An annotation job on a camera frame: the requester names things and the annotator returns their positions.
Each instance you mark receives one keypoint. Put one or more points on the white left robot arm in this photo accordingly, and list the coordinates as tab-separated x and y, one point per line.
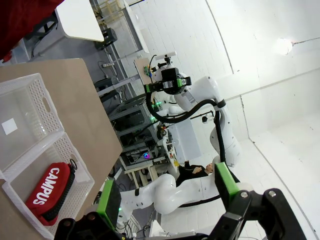
167	195

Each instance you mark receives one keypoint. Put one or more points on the round ceiling light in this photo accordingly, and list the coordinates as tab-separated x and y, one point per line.
284	46

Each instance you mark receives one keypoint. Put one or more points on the long white table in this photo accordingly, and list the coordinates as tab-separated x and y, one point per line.
136	25

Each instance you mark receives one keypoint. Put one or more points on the person in red jacket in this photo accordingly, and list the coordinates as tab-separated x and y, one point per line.
20	20

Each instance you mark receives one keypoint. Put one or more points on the white rounded table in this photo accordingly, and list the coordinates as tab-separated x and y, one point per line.
80	22

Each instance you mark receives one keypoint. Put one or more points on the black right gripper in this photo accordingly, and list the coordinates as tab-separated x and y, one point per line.
170	77

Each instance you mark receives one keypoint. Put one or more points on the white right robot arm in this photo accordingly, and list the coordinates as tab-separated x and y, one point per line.
210	90

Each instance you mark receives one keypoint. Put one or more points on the wooden board with electronics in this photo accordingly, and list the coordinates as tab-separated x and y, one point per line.
141	68

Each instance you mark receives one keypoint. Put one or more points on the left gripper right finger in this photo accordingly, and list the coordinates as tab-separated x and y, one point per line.
227	185

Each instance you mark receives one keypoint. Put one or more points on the white perforated plastic basket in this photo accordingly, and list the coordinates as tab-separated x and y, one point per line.
82	185
32	90

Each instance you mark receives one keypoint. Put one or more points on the white square sticker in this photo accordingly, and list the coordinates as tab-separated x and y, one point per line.
9	127

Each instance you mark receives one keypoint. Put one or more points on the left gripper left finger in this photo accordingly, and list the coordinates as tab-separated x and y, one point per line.
110	200

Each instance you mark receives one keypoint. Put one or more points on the red zippered pencil case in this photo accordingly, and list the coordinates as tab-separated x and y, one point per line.
50	190

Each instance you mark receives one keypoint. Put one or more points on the small white side table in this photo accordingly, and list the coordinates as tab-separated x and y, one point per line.
140	168

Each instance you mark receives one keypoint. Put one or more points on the metal equipment rack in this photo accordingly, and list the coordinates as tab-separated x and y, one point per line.
130	117

